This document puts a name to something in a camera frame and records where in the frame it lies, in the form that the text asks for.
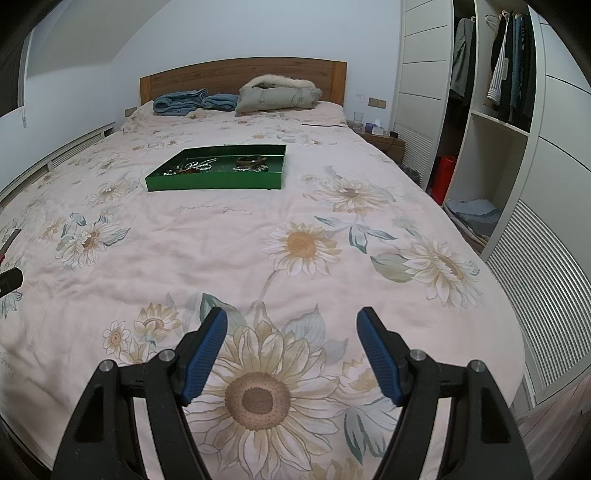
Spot white shelf unit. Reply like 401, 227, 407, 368
443, 0, 591, 259

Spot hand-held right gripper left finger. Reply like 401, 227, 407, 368
51, 307, 229, 480

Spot dark hanging clothes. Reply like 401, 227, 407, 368
503, 11, 539, 132

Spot folded grey clothes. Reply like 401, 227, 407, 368
445, 198, 502, 238

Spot wooden headboard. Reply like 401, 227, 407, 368
139, 57, 348, 107

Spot striped hanging shirt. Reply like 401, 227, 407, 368
486, 18, 509, 106

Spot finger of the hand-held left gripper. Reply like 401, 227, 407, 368
0, 268, 24, 297
0, 229, 22, 259

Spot floral bedspread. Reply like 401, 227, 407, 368
0, 99, 527, 480

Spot white window frame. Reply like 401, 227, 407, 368
17, 32, 34, 127

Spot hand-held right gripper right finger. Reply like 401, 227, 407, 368
356, 307, 534, 480

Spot red box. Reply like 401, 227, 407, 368
431, 155, 457, 200

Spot blue blanket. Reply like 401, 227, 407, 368
153, 89, 240, 115

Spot green jewelry box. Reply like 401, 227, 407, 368
145, 144, 287, 192

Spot white wardrobe door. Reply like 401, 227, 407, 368
392, 0, 455, 185

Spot white radiator cover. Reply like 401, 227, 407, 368
0, 121, 116, 204

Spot grey fur-trimmed jacket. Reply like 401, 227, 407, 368
235, 75, 323, 116

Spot wooden nightstand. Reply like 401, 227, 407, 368
360, 131, 407, 163

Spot white louvered panel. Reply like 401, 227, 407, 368
485, 198, 591, 407

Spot grey hanging jacket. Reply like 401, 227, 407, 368
449, 17, 476, 109

